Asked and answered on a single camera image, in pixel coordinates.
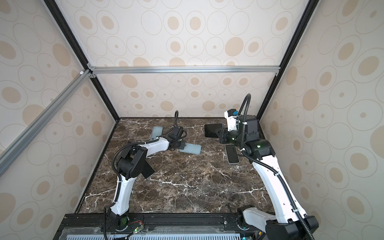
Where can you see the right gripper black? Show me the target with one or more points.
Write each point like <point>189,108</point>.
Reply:
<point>223,138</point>

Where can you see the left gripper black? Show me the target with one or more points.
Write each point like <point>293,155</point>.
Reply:
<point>183,144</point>

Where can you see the pink phone black screen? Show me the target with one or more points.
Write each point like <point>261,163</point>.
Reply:
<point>232,154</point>

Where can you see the blue phone black screen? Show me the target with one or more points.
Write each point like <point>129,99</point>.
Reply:
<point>211,130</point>

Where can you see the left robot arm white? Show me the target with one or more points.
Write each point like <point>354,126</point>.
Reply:
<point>131,161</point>

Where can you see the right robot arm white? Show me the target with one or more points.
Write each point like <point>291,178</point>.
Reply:
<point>242,138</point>

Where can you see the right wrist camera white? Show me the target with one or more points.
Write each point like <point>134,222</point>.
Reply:
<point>232,119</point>

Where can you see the silver aluminium rail back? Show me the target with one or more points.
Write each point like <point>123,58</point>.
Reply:
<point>184,70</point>

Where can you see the silver aluminium rail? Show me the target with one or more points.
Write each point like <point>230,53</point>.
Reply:
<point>184,70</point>
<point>25,138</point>

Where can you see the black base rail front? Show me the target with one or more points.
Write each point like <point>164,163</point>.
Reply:
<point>150,226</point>

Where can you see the black corner frame post left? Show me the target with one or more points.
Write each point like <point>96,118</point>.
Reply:
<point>59,18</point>

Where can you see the black corner frame post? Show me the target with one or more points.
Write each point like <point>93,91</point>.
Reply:
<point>301,27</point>
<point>59,18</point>

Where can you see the black corner frame post right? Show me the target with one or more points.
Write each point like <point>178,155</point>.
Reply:
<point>301,27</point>

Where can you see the silver aluminium rail left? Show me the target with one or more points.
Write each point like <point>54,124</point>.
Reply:
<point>25,138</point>

